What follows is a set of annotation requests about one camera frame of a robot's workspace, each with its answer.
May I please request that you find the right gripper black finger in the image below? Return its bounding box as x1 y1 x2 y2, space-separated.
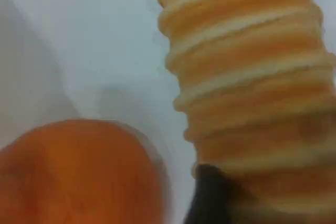
183 164 237 224

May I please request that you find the long ridged bread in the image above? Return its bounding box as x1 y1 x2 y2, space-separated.
152 0 336 224

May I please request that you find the orange toy pear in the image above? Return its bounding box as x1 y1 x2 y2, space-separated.
0 119 170 224

